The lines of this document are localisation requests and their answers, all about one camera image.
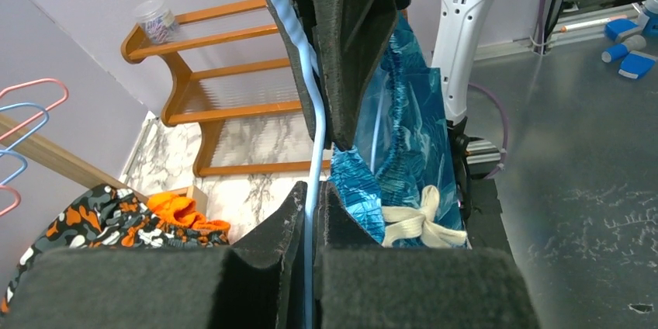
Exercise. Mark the clear plastic jar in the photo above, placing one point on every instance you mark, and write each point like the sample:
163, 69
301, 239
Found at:
157, 21

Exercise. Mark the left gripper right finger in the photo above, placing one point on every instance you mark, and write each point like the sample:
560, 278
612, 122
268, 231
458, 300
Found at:
360, 284

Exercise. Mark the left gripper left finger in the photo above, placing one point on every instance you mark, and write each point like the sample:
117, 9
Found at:
254, 283

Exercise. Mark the wooden drying rack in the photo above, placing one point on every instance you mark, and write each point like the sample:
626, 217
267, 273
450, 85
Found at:
191, 101

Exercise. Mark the orange camo shorts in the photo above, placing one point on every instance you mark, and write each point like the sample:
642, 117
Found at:
106, 216

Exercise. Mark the blue patterned shorts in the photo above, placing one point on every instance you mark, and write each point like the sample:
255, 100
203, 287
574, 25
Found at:
397, 180

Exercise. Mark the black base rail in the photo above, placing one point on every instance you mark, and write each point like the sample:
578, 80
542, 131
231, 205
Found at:
474, 161

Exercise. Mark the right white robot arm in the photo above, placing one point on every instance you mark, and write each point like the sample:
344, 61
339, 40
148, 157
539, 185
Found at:
458, 34

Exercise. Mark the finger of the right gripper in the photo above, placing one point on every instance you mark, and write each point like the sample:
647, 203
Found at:
293, 54
350, 38

